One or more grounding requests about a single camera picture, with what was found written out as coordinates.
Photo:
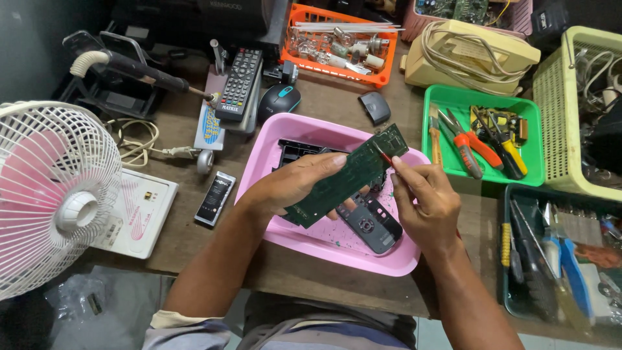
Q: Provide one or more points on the small black plastic cover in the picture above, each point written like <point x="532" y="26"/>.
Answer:
<point x="375" y="107"/>

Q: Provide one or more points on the person's left hand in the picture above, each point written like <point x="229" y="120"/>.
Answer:
<point x="286" y="187"/>

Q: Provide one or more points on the grey remote front cover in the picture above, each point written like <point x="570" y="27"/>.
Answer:
<point x="372" y="226"/>

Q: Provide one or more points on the orange basket of bulbs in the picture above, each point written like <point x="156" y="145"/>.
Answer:
<point x="340" y="48"/>

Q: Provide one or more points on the pink basket with circuit boards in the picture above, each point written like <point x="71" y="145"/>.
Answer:
<point x="466" y="12"/>

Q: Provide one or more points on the person's right hand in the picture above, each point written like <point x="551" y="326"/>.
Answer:
<point x="430" y="209"/>

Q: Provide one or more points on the small round silver part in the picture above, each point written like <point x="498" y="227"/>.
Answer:
<point x="205" y="161"/>

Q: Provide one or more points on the black power adapter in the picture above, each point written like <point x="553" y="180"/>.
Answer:
<point x="549" y="19"/>

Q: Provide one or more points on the small black device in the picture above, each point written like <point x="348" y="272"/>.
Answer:
<point x="282" y="73"/>

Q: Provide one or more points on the dark green tool tray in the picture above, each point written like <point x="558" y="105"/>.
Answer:
<point x="534" y="291"/>

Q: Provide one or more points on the yellow and black screwdriver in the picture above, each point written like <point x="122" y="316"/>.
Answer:
<point x="516" y="158"/>

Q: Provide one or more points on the green plastic tray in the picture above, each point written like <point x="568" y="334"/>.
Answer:
<point x="532" y="146"/>

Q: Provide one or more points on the white and pink fan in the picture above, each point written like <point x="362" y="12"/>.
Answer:
<point x="48" y="194"/>

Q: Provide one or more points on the black and silver phone battery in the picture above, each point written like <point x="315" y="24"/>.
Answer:
<point x="215" y="198"/>

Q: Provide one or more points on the clear plastic bag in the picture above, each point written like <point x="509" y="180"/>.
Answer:
<point x="107" y="306"/>

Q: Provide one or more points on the black and teal computer mouse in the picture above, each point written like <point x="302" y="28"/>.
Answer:
<point x="278" y="101"/>

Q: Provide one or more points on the white flat box device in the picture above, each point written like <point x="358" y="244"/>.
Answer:
<point x="143" y="209"/>

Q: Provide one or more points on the small yellowish circuit board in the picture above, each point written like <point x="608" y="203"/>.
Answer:
<point x="508" y="121"/>

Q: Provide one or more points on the green circuit board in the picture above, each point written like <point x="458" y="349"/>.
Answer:
<point x="347" y="177"/>

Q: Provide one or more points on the black remote back shell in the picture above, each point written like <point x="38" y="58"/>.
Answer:
<point x="296" y="150"/>

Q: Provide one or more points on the person's grey shirt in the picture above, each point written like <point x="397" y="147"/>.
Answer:
<point x="291" y="325"/>

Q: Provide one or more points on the black stereo unit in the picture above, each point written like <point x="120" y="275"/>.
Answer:
<point x="204" y="19"/>

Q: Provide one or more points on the pink plastic tray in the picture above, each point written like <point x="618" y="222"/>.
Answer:
<point x="296" y="133"/>

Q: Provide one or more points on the black remote control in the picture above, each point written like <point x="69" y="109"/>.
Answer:
<point x="240" y="82"/>

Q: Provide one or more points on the grey remote control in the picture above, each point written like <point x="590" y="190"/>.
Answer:
<point x="252" y="121"/>

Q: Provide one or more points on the black soldering stand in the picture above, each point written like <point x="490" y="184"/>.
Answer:
<point x="111" y="99"/>

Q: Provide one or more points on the blue and white card pack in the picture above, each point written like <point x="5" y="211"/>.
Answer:
<point x="210" y="129"/>

